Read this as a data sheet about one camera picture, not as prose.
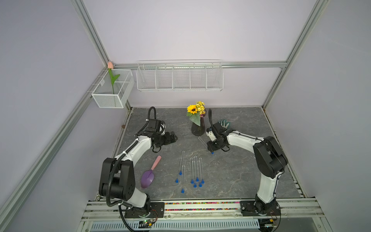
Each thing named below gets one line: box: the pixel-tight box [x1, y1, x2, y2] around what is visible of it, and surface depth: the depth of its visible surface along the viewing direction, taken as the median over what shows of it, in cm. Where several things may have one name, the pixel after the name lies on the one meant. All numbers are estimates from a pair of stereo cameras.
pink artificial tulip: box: [107, 60, 121, 95], surface depth 92 cm
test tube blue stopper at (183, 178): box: [181, 165, 186, 194], surface depth 85 cm
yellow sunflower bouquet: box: [186, 101, 206, 127], surface depth 88 cm
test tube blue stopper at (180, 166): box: [179, 157, 183, 176], surface depth 91 cm
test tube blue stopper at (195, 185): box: [193, 160, 198, 189], surface depth 86 cm
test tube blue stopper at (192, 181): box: [190, 157, 195, 185], surface depth 88 cm
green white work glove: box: [218, 118, 232, 130], surface depth 110 cm
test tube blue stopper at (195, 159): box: [194, 155, 200, 182], surface depth 89 cm
